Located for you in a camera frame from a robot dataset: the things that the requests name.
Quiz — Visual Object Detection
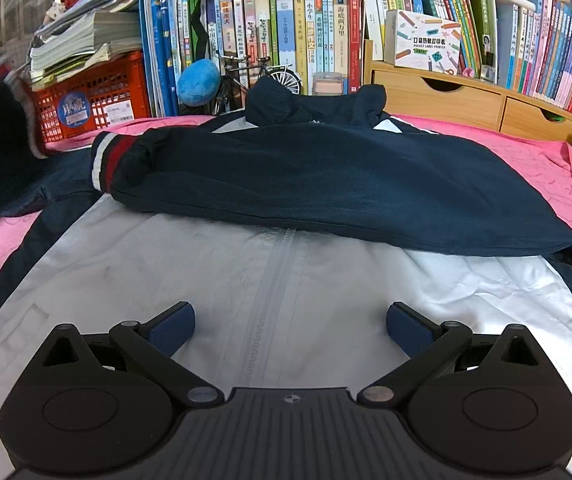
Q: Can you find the black model bicycle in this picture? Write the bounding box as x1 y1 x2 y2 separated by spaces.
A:
211 55 303 114

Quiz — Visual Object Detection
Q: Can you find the navy and white jacket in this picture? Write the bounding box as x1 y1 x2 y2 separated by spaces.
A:
0 57 572 480

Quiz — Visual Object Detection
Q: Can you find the wooden drawer organizer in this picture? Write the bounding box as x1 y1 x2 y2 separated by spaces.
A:
363 40 572 149

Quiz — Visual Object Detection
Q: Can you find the clear plastic jar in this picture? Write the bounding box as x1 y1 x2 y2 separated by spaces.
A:
311 72 345 97

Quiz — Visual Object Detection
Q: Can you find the black bag strap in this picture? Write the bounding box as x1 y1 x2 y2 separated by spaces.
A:
190 0 228 62

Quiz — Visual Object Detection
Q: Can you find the stack of paper workbooks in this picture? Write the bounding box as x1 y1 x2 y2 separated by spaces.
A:
28 0 143 87

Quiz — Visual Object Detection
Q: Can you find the white label printer box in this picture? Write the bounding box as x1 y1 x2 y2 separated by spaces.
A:
383 9 463 74

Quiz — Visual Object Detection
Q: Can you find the row of upright books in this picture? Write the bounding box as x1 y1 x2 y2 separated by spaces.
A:
138 0 572 117

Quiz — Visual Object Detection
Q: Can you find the blue plush ball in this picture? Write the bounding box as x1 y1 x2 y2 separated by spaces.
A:
176 58 222 107

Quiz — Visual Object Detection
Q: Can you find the red plastic crate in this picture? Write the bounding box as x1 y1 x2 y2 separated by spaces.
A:
30 50 153 144

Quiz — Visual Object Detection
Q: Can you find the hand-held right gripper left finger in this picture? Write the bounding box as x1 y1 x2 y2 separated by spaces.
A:
26 302 224 407

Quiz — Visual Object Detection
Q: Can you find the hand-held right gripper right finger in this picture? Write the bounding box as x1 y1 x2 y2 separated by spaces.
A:
357 302 557 407

